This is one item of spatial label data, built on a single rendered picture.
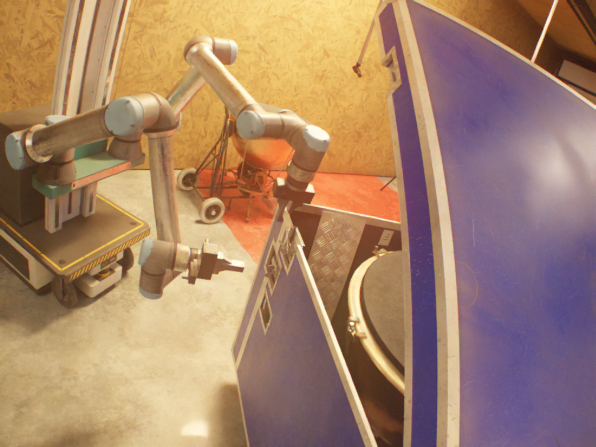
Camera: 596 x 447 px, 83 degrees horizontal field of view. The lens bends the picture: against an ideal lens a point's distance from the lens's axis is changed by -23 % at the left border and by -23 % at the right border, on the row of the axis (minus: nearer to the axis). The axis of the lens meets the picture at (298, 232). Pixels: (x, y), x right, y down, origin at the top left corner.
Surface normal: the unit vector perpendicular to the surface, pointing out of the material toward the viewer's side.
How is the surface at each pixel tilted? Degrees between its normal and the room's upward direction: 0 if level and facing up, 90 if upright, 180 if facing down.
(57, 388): 0
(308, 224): 90
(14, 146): 92
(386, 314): 0
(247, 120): 91
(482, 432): 38
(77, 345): 0
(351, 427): 90
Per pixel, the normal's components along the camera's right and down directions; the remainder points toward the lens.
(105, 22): 0.88, 0.44
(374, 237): 0.21, 0.53
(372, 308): 0.31, -0.83
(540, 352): 0.37, -0.33
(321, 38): 0.54, 0.55
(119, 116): -0.19, 0.36
